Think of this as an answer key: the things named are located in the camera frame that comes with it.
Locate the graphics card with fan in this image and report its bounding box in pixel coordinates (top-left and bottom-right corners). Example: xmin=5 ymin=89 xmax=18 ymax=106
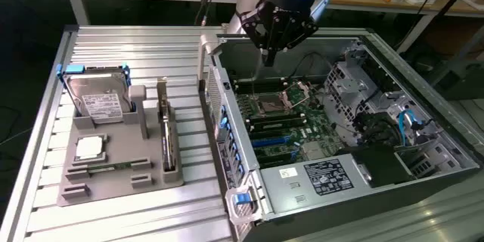
xmin=156 ymin=76 xmax=178 ymax=173

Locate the black expansion slot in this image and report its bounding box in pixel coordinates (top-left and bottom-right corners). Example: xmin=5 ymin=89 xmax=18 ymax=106
xmin=249 ymin=130 xmax=302 ymax=141

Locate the blue expansion slot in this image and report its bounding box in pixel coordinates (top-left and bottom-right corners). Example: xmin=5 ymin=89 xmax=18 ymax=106
xmin=250 ymin=136 xmax=290 ymax=148

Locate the metal socket cover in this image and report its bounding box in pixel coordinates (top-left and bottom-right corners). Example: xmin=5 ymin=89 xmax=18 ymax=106
xmin=278 ymin=81 xmax=316 ymax=109

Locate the metal drive cage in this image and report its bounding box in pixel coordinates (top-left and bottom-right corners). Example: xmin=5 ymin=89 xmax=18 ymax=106
xmin=322 ymin=60 xmax=384 ymax=138

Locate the CPU socket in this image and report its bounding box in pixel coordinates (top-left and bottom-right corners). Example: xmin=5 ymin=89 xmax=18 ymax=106
xmin=256 ymin=93 xmax=289 ymax=114

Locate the wooden desk with clutter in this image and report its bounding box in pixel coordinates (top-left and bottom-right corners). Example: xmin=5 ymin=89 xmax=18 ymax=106
xmin=324 ymin=0 xmax=484 ymax=53

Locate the installed RAM stick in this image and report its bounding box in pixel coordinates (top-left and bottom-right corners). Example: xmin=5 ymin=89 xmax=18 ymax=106
xmin=246 ymin=113 xmax=308 ymax=132

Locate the green motherboard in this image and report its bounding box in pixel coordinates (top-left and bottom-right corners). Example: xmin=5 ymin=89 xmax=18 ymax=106
xmin=233 ymin=76 xmax=360 ymax=169

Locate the black slanted pole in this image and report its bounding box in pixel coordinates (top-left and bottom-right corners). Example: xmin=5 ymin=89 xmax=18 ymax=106
xmin=392 ymin=0 xmax=474 ymax=53

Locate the silver chipset heatsink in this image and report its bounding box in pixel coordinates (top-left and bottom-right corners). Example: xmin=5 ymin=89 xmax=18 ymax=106
xmin=301 ymin=142 xmax=326 ymax=161

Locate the hard disk with blue rails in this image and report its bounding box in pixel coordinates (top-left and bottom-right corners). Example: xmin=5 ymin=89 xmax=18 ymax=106
xmin=54 ymin=62 xmax=133 ymax=125

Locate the black fan shroud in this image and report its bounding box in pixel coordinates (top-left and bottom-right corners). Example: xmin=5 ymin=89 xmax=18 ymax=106
xmin=334 ymin=145 xmax=416 ymax=189

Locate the grey power supply unit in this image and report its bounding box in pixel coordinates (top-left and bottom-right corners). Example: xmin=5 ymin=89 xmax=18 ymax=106
xmin=258 ymin=154 xmax=373 ymax=215

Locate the metal disk bay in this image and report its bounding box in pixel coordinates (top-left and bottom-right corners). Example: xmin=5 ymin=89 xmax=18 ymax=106
xmin=392 ymin=137 xmax=474 ymax=180

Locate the silver CPU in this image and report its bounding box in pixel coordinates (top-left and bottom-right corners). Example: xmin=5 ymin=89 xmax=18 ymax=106
xmin=74 ymin=137 xmax=105 ymax=161

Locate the green RAM stick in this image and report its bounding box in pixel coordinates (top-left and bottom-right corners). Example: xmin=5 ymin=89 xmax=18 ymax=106
xmin=86 ymin=162 xmax=133 ymax=172

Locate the grey parts rack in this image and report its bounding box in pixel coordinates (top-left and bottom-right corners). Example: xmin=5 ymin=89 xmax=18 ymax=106
xmin=56 ymin=84 xmax=185 ymax=207

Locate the open black PC case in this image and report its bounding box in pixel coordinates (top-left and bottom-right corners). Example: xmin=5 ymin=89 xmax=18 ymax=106
xmin=198 ymin=28 xmax=484 ymax=242

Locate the black wire loop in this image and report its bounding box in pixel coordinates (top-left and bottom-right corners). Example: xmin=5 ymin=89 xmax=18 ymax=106
xmin=289 ymin=51 xmax=334 ymax=84

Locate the black wire bundle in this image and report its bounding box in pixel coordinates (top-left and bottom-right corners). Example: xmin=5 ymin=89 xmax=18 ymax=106
xmin=353 ymin=111 xmax=401 ymax=147

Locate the blue data wire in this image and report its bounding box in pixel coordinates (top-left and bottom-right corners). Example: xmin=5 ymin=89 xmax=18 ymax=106
xmin=396 ymin=108 xmax=417 ymax=148

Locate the grey case handle blue button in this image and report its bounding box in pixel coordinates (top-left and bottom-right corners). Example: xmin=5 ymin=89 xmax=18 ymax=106
xmin=224 ymin=186 xmax=262 ymax=225

